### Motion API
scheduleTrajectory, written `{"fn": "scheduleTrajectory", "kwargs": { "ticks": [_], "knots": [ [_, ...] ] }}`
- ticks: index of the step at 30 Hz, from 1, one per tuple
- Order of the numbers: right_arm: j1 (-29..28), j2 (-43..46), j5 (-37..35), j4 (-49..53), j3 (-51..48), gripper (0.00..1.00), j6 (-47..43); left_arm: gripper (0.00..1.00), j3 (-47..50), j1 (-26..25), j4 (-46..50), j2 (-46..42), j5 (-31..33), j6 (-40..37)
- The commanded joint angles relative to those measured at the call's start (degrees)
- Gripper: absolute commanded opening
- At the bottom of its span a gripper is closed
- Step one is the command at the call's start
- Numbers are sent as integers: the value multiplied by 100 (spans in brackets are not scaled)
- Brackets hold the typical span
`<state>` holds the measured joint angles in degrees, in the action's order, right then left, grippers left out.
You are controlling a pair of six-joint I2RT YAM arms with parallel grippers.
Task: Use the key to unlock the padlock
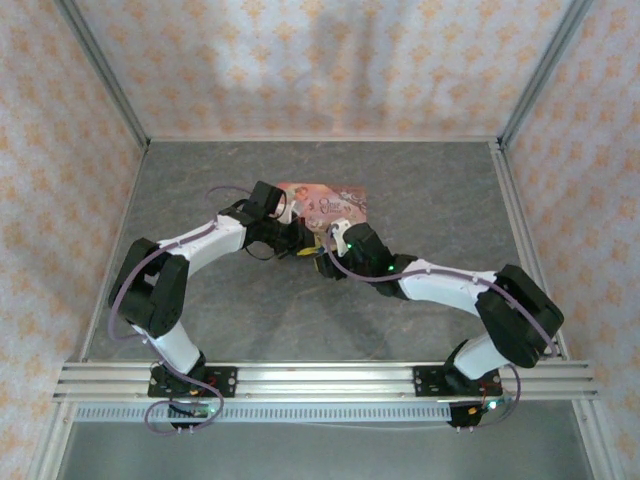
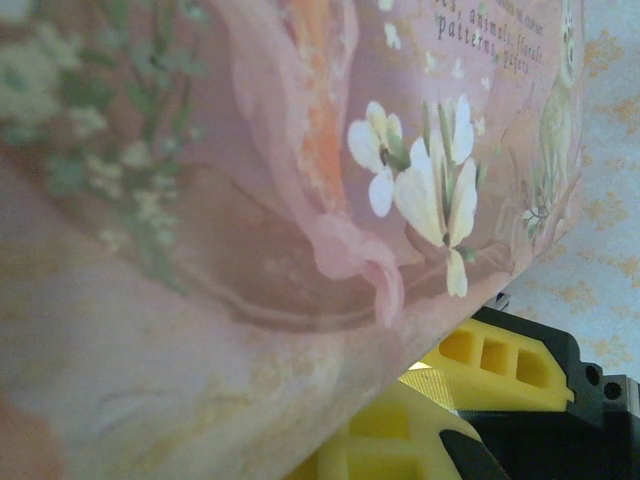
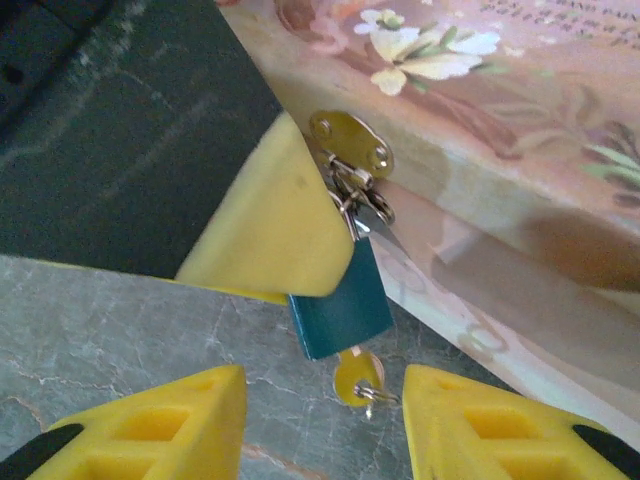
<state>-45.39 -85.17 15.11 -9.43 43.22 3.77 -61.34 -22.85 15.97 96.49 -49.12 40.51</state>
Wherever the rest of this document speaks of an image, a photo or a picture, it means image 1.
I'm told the aluminium side frame rail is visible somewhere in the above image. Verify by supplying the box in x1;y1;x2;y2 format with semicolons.
490;141;571;362
78;144;151;364

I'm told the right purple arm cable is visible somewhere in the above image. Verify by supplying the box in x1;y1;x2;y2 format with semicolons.
324;227;559;431

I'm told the aluminium frame crossbar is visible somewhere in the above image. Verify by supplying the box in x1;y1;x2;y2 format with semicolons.
145;133;502;145

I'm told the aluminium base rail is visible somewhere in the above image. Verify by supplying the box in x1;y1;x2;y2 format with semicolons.
52;362;599;402

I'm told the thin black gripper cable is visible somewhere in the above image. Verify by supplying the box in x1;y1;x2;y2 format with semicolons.
243;239;289;263

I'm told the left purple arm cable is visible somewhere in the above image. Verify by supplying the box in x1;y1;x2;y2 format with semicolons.
107;184;261;435

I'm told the aluminium frame post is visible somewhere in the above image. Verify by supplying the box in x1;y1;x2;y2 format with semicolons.
54;0;151;152
498;0;596;149

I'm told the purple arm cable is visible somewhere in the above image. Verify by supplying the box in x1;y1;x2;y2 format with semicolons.
107;184;261;435
324;227;559;431

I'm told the pink floral wooden box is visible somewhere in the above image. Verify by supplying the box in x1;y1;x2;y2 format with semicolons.
272;181;370;236

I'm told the grey slotted cable duct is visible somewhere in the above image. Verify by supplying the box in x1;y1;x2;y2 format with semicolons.
74;402;454;424

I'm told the controller board with green light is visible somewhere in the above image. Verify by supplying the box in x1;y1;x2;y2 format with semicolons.
467;397;514;417
169;402;224;420

